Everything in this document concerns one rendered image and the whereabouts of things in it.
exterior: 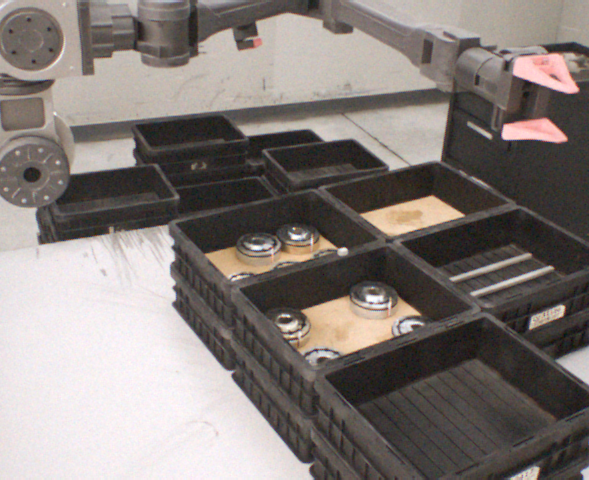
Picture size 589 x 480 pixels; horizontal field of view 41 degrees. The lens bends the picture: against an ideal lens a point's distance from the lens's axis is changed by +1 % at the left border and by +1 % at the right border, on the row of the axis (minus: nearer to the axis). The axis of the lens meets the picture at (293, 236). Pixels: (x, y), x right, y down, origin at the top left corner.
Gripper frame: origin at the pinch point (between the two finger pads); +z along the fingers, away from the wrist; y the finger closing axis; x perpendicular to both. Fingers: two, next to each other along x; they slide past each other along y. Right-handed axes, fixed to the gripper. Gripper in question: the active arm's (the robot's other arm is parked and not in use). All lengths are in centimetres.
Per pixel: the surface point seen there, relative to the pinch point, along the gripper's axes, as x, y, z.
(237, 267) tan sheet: 15, 62, -74
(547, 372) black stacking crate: -20, 54, -11
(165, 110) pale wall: -44, 133, -357
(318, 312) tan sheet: 5, 62, -51
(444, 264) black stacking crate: -31, 62, -59
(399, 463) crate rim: 17, 52, 0
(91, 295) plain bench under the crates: 45, 75, -93
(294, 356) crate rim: 22, 52, -28
